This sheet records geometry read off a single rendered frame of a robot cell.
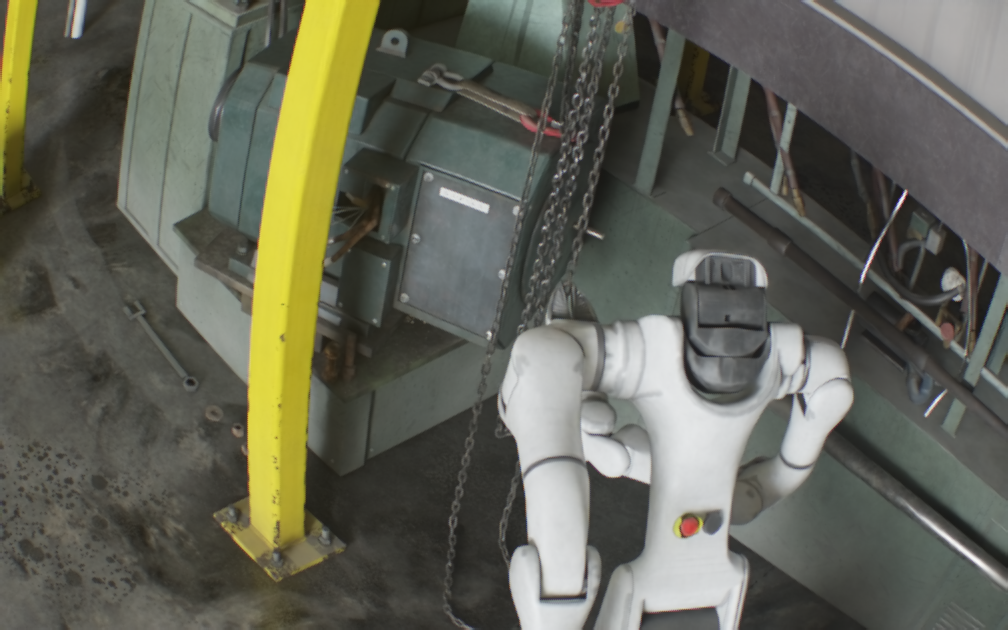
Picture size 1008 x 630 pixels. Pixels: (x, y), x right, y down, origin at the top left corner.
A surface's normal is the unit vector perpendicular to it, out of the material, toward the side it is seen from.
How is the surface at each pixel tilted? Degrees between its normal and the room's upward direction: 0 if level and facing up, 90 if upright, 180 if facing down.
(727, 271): 44
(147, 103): 90
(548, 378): 24
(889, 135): 90
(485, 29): 90
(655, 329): 72
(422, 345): 0
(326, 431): 90
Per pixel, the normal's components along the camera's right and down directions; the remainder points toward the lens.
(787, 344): 0.22, -0.22
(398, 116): -0.15, -0.21
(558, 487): 0.02, -0.45
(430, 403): 0.71, 0.52
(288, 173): -0.68, 0.33
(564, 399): 0.41, -0.41
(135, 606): 0.18, -0.78
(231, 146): -0.40, 0.49
